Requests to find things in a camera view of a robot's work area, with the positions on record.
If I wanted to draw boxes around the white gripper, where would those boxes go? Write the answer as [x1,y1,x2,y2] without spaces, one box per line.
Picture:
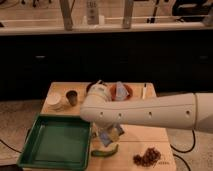
[93,123,117,137]

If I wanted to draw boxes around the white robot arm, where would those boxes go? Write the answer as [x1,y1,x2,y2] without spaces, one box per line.
[80,84,213,134]

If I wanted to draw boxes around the green plastic tray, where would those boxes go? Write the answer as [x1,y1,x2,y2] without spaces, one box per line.
[17,115,91,171]

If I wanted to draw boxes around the green chili pepper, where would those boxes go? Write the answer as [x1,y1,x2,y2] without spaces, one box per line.
[91,144,119,158]

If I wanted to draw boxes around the blue bag on plate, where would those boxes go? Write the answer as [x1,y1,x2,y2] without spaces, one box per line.
[115,81,129,101]

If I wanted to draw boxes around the dark metal cup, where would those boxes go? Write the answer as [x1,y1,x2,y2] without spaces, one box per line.
[66,90,78,106]

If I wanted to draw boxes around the white bowl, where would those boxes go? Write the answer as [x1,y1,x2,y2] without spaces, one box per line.
[46,93,62,110]

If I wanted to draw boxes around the white handled knife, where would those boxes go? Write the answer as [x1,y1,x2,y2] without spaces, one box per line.
[142,83,147,100]

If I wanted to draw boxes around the black cable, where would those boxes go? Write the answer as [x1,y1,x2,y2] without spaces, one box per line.
[169,129,197,171]

